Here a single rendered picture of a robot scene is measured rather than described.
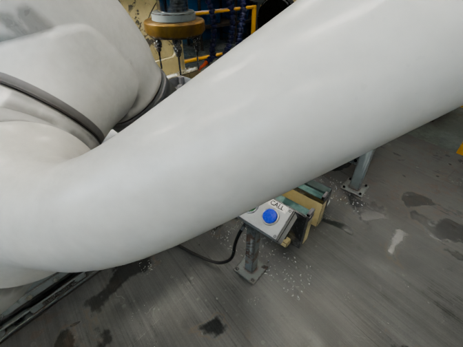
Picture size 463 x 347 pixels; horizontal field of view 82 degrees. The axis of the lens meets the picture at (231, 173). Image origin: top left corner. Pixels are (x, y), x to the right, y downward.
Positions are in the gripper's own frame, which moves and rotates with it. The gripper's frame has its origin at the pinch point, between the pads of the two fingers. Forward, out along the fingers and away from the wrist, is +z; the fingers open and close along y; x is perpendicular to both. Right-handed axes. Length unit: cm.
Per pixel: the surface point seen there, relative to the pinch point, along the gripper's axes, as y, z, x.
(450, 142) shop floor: -44, 256, -192
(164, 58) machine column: 63, 16, -33
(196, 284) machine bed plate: 3.2, 24.4, 23.6
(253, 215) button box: -6.8, 8.0, 1.6
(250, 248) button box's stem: -5.2, 21.7, 7.8
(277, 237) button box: -13.3, 8.1, 2.7
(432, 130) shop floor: -25, 266, -207
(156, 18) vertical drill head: 44, -6, -30
